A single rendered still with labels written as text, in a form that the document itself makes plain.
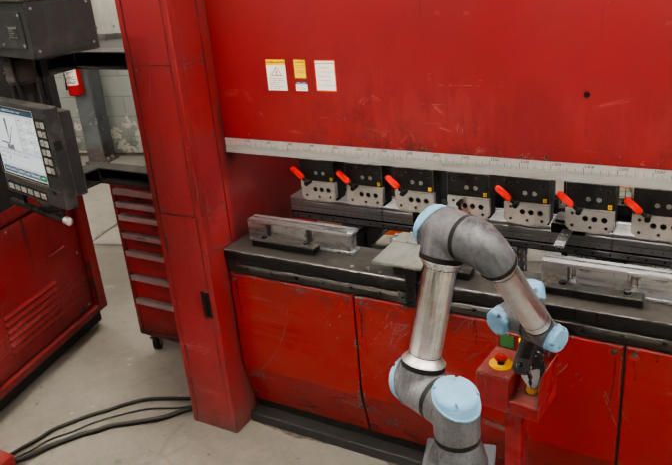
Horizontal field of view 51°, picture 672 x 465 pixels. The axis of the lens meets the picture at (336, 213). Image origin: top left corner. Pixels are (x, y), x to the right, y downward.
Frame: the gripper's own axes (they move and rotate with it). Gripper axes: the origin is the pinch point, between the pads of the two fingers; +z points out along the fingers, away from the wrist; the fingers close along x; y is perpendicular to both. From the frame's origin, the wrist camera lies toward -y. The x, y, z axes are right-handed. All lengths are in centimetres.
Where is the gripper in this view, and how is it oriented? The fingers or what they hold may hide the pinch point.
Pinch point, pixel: (530, 386)
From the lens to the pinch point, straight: 228.0
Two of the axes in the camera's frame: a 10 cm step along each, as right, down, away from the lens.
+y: 5.6, -4.2, 7.1
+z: 1.3, 8.9, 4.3
